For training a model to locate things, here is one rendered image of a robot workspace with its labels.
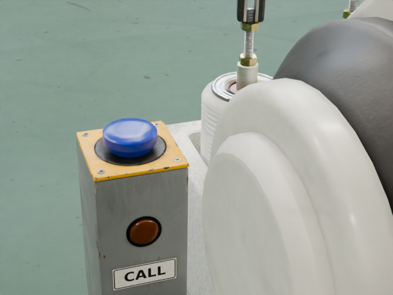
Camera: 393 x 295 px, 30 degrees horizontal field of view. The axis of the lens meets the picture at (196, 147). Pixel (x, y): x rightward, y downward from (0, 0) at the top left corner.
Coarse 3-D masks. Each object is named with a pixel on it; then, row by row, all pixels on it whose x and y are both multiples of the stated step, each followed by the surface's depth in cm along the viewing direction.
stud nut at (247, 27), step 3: (243, 24) 74; (246, 24) 74; (249, 24) 74; (252, 24) 74; (255, 24) 74; (258, 24) 74; (243, 27) 74; (246, 27) 74; (249, 27) 74; (252, 27) 74; (255, 27) 74; (258, 27) 74; (246, 30) 74; (249, 30) 74; (252, 30) 74; (255, 30) 74
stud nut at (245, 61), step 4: (240, 56) 76; (256, 56) 76; (240, 60) 76; (244, 60) 76; (248, 60) 76; (252, 60) 76; (256, 60) 76; (244, 64) 76; (248, 64) 76; (252, 64) 76
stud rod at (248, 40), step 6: (252, 12) 74; (246, 18) 74; (252, 18) 74; (246, 36) 75; (252, 36) 75; (246, 42) 75; (252, 42) 75; (246, 48) 76; (252, 48) 76; (246, 54) 76; (252, 54) 76
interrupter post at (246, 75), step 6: (240, 66) 76; (246, 66) 76; (252, 66) 76; (240, 72) 76; (246, 72) 76; (252, 72) 76; (240, 78) 77; (246, 78) 77; (252, 78) 77; (240, 84) 77; (246, 84) 77
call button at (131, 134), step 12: (120, 120) 55; (132, 120) 55; (144, 120) 55; (108, 132) 53; (120, 132) 53; (132, 132) 53; (144, 132) 53; (156, 132) 54; (108, 144) 53; (120, 144) 52; (132, 144) 52; (144, 144) 52; (132, 156) 53
